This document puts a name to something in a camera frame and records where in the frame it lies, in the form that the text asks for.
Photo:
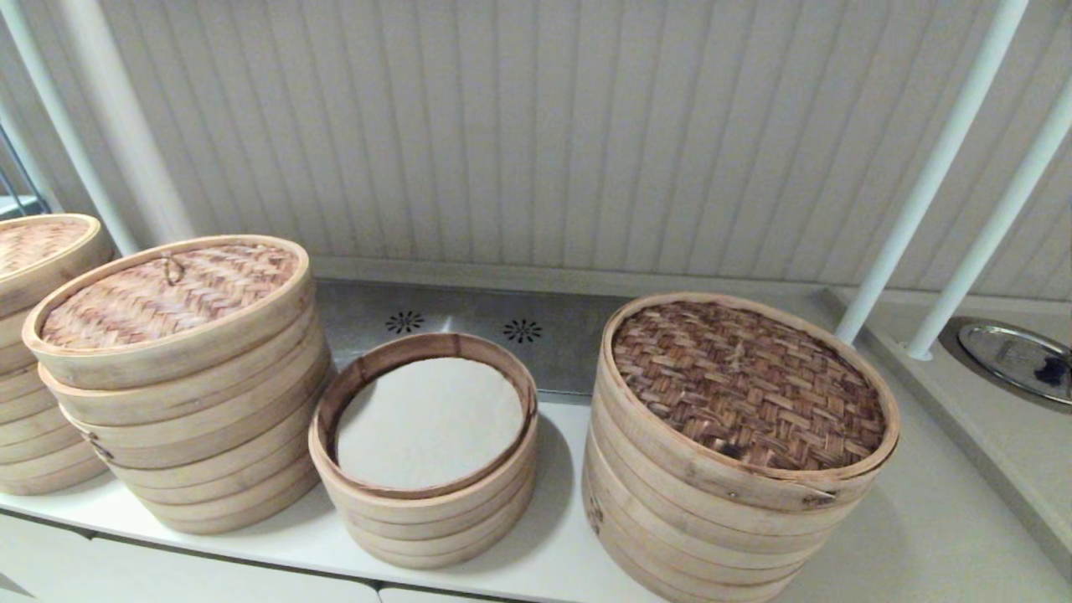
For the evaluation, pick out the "steel panel with flower holes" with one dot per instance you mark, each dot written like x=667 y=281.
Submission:
x=461 y=310

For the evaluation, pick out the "large dark woven steamer lid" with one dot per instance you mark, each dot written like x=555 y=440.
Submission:
x=745 y=385

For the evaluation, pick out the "large bamboo steamer stack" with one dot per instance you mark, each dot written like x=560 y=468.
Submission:
x=695 y=544

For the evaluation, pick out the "round metal plate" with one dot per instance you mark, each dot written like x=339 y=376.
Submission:
x=1005 y=352

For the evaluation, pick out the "white round steamer liner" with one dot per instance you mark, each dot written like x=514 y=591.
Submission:
x=427 y=427

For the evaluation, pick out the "small bamboo steamer stack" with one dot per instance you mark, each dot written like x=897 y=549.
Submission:
x=419 y=528

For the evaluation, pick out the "white metal pole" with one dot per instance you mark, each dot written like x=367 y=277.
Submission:
x=29 y=163
x=71 y=151
x=921 y=184
x=980 y=251

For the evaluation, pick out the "small woven bamboo steamer lid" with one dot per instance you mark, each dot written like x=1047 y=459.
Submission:
x=167 y=293

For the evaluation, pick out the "thick white post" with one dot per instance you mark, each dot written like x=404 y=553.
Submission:
x=126 y=126

